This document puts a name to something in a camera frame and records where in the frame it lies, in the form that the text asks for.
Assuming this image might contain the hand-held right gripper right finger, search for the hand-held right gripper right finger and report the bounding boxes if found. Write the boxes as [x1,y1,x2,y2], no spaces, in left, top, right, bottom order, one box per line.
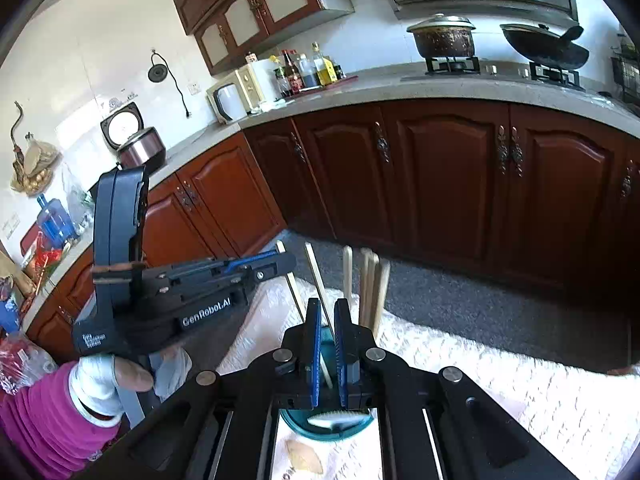
[334,297,576,480]

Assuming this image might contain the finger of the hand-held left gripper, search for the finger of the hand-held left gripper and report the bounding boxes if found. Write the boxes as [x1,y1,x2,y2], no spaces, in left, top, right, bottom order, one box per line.
[160,269,268,298]
[142,251,297,283]

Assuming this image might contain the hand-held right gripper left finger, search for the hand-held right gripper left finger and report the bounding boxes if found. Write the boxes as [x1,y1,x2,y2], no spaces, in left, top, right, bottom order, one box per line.
[100,297,323,480]

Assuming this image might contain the floral ceramic utensil cup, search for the floral ceramic utensil cup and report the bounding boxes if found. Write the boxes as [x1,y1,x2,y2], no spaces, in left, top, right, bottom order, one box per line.
[277,325,376,443]

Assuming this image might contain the thick wooden utensil handle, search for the thick wooden utensil handle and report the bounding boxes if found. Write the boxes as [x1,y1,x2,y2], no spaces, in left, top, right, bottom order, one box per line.
[342,246,354,301]

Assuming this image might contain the person's left forearm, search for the person's left forearm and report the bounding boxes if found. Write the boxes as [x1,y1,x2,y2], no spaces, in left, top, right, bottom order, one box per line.
[0,362,123,480]

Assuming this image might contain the person's left hand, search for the person's left hand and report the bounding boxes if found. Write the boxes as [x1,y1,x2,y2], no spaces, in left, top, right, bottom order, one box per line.
[69,347,193,416]

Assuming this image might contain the blue plastic jug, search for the blue plastic jug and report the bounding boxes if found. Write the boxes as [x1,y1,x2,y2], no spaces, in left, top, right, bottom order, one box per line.
[37,195,76,246]

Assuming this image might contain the dark red rice cooker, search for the dark red rice cooker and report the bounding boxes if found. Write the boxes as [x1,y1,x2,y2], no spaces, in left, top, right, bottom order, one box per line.
[100,101,167,170]

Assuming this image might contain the flat wooden spatula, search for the flat wooden spatula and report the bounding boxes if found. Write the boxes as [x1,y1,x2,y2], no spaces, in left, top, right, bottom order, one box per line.
[285,437,323,476]

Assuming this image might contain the hanging food bundle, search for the hanging food bundle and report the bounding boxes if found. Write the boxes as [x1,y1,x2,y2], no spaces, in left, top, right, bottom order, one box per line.
[10,101,61,196]

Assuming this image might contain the white embossed tablecloth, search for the white embossed tablecloth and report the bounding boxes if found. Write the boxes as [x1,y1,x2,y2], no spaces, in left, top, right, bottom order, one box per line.
[215,275,640,480]

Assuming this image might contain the red plastic bag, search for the red plastic bag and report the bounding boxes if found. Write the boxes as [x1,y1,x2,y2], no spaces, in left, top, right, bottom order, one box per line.
[0,332,56,396]

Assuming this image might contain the cream microwave oven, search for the cream microwave oven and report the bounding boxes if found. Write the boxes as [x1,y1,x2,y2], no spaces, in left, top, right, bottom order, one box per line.
[206,62,266,125]

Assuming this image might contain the row of condiment bottles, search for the row of condiment bottles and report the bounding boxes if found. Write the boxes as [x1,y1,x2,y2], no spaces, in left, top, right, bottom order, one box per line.
[270,41,347,97]

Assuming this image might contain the brown cooking pot with lid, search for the brown cooking pot with lid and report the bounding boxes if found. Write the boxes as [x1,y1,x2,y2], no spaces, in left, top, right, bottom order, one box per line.
[406,13,477,59]

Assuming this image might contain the gas stove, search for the gas stove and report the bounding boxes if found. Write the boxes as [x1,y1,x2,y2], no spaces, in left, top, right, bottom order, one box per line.
[402,55,588,93]

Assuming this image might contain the black wok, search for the black wok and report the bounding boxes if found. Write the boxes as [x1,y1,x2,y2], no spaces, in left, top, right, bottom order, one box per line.
[500,22,591,71]

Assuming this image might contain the black wall plug with cable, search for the black wall plug with cable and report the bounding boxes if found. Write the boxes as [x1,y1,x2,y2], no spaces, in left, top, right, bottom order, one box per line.
[147,50,193,118]

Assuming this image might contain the brown wooden wall cabinets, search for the brown wooden wall cabinets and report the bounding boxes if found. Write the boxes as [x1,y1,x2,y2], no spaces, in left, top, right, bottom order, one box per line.
[166,0,355,77]

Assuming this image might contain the black wire dish rack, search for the black wire dish rack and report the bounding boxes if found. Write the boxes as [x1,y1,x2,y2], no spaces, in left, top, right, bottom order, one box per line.
[610,35,640,106]

